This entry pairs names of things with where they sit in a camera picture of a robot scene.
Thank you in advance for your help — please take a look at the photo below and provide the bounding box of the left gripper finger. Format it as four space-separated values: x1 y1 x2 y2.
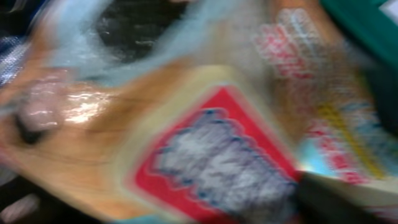
295 172 397 224

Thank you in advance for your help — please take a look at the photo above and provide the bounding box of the yellow snack chip bag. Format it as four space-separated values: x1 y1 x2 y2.
1 1 397 223

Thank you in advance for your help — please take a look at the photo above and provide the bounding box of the blue Listerine mouthwash bottle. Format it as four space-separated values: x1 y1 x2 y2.
320 0 397 72

